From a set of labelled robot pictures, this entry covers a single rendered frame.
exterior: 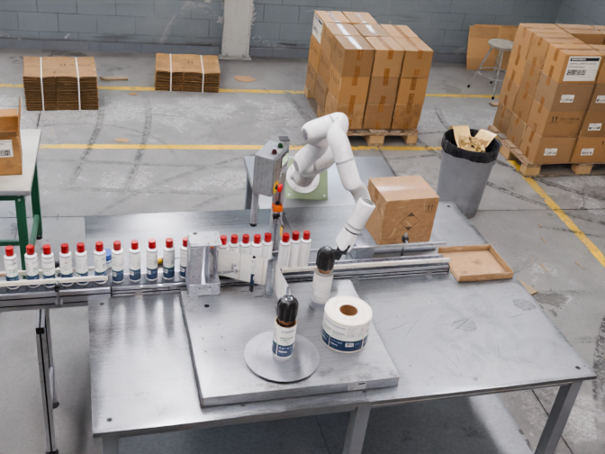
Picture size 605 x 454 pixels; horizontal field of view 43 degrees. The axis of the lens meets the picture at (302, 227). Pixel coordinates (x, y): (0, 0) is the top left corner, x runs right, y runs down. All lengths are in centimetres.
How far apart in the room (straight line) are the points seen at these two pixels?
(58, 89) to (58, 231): 209
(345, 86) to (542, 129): 174
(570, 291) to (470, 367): 237
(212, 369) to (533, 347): 144
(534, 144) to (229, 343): 440
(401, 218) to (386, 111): 317
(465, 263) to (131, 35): 564
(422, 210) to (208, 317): 130
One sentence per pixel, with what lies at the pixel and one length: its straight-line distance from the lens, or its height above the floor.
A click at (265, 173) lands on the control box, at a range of 333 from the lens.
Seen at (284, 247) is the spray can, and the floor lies 103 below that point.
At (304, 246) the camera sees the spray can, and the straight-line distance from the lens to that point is 355.
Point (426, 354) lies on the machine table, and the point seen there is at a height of 83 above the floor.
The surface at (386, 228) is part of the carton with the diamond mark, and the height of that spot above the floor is 95.
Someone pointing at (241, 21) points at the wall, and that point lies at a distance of 875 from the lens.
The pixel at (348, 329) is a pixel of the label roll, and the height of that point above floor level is 101.
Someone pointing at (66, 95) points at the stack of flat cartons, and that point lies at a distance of 731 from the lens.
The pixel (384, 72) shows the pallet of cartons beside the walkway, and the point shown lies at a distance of 686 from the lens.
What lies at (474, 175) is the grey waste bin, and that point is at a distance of 591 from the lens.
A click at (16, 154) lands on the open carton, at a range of 455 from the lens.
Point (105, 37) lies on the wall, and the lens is 878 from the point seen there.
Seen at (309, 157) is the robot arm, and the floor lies 124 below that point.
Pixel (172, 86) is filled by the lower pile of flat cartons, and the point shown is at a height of 4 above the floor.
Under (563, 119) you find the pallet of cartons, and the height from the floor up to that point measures 57.
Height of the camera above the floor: 295
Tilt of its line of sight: 31 degrees down
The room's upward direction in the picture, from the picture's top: 7 degrees clockwise
